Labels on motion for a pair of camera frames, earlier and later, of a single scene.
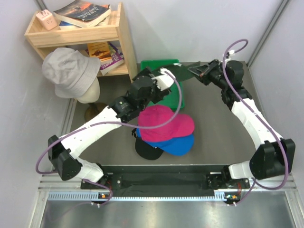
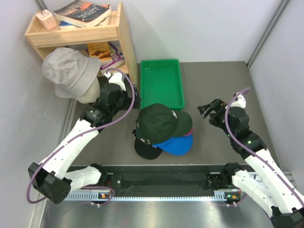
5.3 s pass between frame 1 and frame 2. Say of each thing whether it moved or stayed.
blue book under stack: stayed
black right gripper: moved
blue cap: stayed
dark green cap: moved
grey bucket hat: stayed
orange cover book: stayed
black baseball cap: stayed
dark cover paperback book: stayed
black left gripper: moved
